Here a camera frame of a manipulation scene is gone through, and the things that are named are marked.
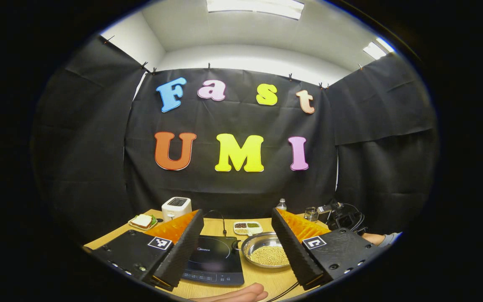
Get black backdrop cloth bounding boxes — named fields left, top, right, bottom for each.
left=32, top=36, right=440, bottom=246

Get pile of soybeans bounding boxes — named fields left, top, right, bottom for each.
left=248, top=245, right=289, bottom=267

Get stainless steel pot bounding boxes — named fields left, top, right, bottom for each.
left=232, top=232, right=291, bottom=269

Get pale green rectangular plate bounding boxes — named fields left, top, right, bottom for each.
left=128, top=214, right=158, bottom=232

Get white divided bean dish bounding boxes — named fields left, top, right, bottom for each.
left=233, top=221, right=263, bottom=236

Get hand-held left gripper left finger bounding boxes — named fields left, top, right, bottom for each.
left=83, top=209, right=205, bottom=291

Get black thin cable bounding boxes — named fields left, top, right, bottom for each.
left=266, top=281, right=301, bottom=302

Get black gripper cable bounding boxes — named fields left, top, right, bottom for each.
left=342, top=203, right=367, bottom=230

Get large ceiling light panel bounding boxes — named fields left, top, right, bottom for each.
left=206, top=0, right=305, bottom=20

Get sandwich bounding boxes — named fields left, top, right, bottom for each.
left=131, top=214, right=153, bottom=229

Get black cooktop power cable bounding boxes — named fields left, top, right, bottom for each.
left=204, top=210, right=228, bottom=237

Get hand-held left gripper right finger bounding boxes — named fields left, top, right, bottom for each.
left=271, top=207, right=383, bottom=291

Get black induction cooktop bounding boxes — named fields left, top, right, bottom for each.
left=182, top=234, right=245, bottom=286

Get small ceiling light panel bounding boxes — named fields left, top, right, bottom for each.
left=363, top=37, right=395, bottom=60

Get white toaster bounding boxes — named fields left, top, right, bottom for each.
left=161, top=197, right=192, bottom=222

